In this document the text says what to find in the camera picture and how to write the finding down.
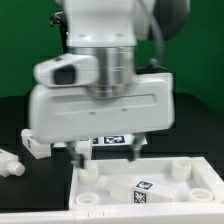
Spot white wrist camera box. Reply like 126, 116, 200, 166
33, 53, 99, 88

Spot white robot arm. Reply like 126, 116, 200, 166
29, 0, 190, 158

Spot white marker plate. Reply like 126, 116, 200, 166
53, 133, 148, 149

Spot white desk top tray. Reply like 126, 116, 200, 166
69, 157, 224, 210

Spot white frame rail front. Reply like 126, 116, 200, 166
0, 211, 224, 224

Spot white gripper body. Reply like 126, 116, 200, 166
29, 73, 174, 144

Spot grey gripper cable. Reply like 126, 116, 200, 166
136, 0, 166, 68

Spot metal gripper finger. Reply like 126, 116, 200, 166
128, 133, 144, 162
66, 142, 84, 168

